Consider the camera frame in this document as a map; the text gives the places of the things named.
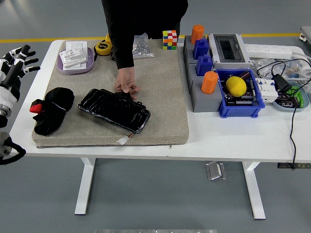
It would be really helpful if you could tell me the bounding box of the white power strip cable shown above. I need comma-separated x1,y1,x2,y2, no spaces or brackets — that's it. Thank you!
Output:
290,46,311,85

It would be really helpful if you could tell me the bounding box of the white circuit breaker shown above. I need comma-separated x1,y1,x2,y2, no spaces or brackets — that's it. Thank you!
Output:
255,77,279,103

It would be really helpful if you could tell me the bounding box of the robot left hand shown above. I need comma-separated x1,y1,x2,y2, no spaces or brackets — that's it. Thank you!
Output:
0,44,41,105

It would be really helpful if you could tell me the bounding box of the person's right hand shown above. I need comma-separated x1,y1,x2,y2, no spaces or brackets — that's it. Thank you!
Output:
114,67,141,100

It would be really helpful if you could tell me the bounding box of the grey cart corner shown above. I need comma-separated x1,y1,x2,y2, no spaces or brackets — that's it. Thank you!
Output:
299,26,311,44

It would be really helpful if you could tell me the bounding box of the blue peg block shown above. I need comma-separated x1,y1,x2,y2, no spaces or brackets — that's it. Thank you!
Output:
196,54,214,77
193,38,210,61

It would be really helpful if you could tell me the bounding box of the clear bag of white washers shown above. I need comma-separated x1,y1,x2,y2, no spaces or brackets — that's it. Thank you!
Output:
250,57,276,79

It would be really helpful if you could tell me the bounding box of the white power strip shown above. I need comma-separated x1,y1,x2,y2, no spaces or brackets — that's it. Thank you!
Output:
242,43,294,60

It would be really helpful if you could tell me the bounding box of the grey electrical distribution box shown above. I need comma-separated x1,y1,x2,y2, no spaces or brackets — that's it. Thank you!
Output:
207,33,252,70

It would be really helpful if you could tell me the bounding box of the clear bag of blue parts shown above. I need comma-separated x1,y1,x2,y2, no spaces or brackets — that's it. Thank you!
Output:
279,59,311,81

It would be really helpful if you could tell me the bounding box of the green terminal block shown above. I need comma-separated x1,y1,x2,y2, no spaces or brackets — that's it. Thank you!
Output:
285,86,305,108

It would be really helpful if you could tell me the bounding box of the grey-brown mat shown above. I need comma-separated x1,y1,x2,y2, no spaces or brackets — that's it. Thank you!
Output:
31,39,190,149

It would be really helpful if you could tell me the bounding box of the flat white socket plate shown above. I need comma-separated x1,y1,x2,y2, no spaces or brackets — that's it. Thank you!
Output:
63,40,88,71

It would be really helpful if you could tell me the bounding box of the black power adapter with cord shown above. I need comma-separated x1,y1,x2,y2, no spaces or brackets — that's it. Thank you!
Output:
256,58,311,170

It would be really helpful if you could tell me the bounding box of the blue plastic bin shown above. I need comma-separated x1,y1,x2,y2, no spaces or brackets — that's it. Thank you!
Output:
215,68,266,119

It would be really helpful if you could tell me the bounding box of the colourful puzzle cube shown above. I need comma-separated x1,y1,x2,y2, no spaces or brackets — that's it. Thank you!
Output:
162,30,178,51

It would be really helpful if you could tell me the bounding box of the black glossy panel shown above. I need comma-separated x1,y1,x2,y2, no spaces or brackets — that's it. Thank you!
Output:
78,88,151,135

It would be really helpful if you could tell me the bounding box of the silver metal bracket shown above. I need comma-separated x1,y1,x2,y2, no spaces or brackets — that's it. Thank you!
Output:
205,161,227,182

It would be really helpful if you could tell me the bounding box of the large grey block base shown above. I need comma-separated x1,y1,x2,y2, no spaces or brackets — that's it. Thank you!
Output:
187,63,223,113

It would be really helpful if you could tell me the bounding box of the white wire connector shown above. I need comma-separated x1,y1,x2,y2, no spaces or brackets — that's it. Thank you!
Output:
116,133,135,146

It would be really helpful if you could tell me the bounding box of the light-blue dish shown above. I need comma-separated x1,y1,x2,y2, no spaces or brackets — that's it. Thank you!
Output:
272,81,311,112

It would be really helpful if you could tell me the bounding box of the dark circuit board with chips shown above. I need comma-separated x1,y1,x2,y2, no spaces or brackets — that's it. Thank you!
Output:
276,93,301,107

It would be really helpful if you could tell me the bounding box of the orange cylinder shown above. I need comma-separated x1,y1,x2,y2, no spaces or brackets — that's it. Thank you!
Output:
200,71,219,95
190,24,205,45

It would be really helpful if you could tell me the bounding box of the person's torso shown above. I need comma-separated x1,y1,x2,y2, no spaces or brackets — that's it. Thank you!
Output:
101,0,189,41

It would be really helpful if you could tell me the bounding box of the black circuit board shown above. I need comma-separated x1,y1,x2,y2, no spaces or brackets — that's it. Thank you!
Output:
223,91,259,107

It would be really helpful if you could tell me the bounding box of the black table control box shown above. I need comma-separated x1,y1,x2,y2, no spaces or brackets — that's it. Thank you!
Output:
277,163,311,169

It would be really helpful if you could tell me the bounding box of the small grey block base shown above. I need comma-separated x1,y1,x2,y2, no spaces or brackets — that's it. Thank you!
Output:
182,35,214,71

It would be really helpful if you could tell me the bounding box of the black rag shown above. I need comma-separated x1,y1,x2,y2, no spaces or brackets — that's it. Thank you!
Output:
29,87,75,136

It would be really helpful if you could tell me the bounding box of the thick white switch module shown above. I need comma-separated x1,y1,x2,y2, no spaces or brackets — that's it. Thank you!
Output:
59,47,87,68

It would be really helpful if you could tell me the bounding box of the purple oval tray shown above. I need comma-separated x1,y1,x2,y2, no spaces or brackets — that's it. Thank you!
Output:
56,47,95,75

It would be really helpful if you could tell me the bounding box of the yellow tape measure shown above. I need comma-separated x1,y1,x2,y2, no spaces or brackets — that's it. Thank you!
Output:
93,33,113,61

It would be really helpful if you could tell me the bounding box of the yellow lemon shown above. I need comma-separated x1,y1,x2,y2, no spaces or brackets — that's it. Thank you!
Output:
225,76,247,98

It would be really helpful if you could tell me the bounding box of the clear bag of metal nuts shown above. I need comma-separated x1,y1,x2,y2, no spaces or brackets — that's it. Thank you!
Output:
132,33,156,61

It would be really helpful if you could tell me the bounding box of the white table leg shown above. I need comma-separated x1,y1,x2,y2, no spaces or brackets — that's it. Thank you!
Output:
242,161,266,220
74,157,97,216

